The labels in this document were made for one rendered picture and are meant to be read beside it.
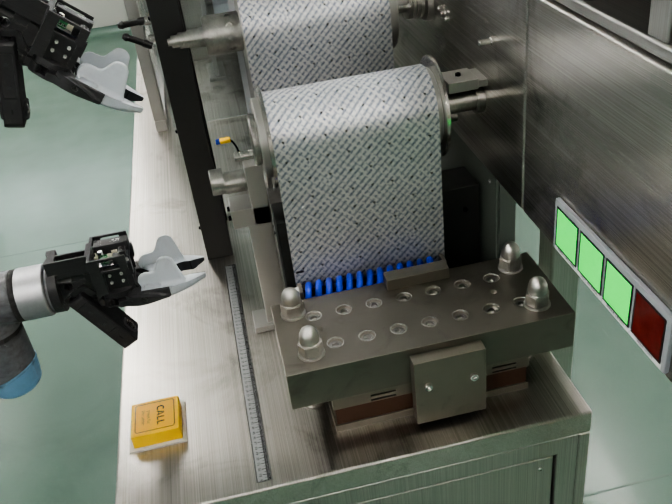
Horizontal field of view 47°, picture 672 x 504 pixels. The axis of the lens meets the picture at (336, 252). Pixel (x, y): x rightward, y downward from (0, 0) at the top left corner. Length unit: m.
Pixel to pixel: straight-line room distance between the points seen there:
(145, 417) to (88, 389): 1.59
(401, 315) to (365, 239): 0.14
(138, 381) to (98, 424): 1.35
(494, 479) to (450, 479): 0.07
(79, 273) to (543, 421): 0.67
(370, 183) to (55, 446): 1.73
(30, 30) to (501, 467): 0.85
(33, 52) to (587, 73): 0.64
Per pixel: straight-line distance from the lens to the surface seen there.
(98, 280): 1.10
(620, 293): 0.86
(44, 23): 1.01
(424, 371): 1.03
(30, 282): 1.13
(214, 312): 1.37
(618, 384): 2.52
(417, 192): 1.13
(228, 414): 1.17
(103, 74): 1.03
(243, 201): 1.19
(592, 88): 0.85
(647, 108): 0.77
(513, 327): 1.06
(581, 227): 0.92
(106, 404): 2.67
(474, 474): 1.15
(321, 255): 1.14
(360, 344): 1.04
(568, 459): 1.19
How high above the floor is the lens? 1.70
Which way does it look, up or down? 33 degrees down
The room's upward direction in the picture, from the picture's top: 7 degrees counter-clockwise
